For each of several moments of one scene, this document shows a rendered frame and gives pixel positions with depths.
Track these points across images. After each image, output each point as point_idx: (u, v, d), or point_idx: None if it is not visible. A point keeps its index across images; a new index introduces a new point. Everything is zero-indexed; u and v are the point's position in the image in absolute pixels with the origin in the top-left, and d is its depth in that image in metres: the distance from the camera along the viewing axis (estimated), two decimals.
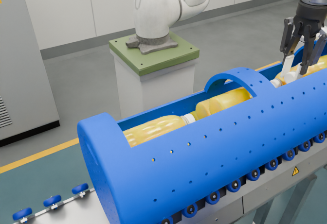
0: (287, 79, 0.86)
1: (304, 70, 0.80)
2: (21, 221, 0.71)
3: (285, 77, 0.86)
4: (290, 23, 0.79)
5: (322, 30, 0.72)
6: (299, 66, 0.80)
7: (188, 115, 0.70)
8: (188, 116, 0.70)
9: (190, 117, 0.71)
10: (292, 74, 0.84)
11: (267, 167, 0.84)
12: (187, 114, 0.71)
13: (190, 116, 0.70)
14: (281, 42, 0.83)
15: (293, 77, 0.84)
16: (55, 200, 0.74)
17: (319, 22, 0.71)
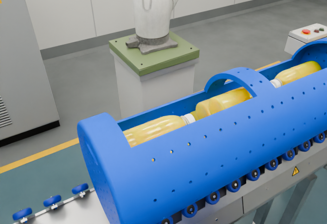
0: None
1: None
2: (21, 221, 0.71)
3: None
4: None
5: None
6: None
7: (188, 115, 0.70)
8: (188, 116, 0.70)
9: (190, 117, 0.71)
10: None
11: (267, 167, 0.84)
12: (187, 114, 0.71)
13: (190, 116, 0.70)
14: None
15: None
16: (55, 200, 0.74)
17: None
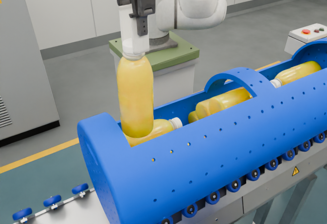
0: None
1: (140, 26, 0.45)
2: (21, 221, 0.71)
3: None
4: None
5: None
6: (132, 20, 0.45)
7: (123, 50, 0.51)
8: (123, 50, 0.50)
9: (128, 43, 0.50)
10: None
11: (267, 167, 0.84)
12: (122, 46, 0.51)
13: (124, 49, 0.50)
14: None
15: None
16: (55, 200, 0.74)
17: None
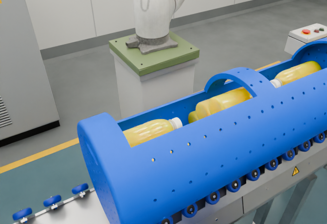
0: None
1: None
2: (21, 221, 0.71)
3: None
4: None
5: None
6: None
7: None
8: None
9: None
10: None
11: (267, 167, 0.84)
12: None
13: None
14: None
15: None
16: (55, 200, 0.74)
17: None
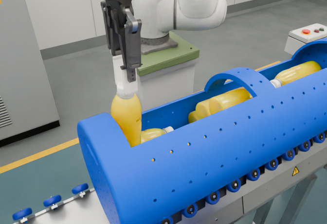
0: None
1: (130, 75, 0.56)
2: (21, 221, 0.71)
3: None
4: None
5: (128, 17, 0.48)
6: (123, 70, 0.56)
7: None
8: None
9: None
10: None
11: (267, 167, 0.84)
12: None
13: None
14: (106, 35, 0.59)
15: None
16: (55, 200, 0.74)
17: (121, 4, 0.47)
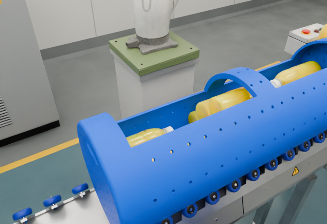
0: None
1: None
2: (21, 221, 0.71)
3: None
4: None
5: None
6: None
7: None
8: None
9: None
10: None
11: (267, 167, 0.84)
12: None
13: None
14: None
15: None
16: (55, 200, 0.74)
17: None
